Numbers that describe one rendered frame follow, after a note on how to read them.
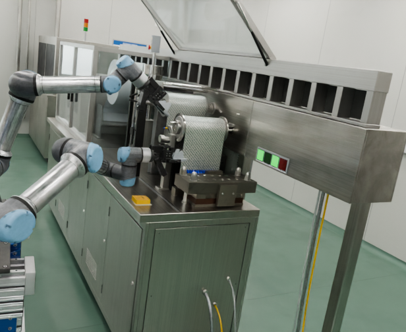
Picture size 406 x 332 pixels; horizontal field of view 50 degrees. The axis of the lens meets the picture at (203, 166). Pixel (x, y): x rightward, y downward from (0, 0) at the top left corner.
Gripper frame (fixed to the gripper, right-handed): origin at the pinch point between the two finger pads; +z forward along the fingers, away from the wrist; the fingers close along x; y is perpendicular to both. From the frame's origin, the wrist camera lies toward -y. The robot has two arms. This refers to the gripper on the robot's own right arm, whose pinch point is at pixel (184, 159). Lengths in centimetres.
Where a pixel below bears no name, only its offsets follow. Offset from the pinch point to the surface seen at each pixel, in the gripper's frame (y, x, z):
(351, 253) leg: -21, -77, 47
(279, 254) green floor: -109, 84, 154
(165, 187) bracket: -17.4, 7.8, -4.9
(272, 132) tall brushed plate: 22.1, -29.4, 30.4
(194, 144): 8.5, -0.3, 4.2
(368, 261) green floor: -109, 53, 238
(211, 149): 6.3, -0.3, 14.9
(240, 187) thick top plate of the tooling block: -8.8, -19.9, 24.1
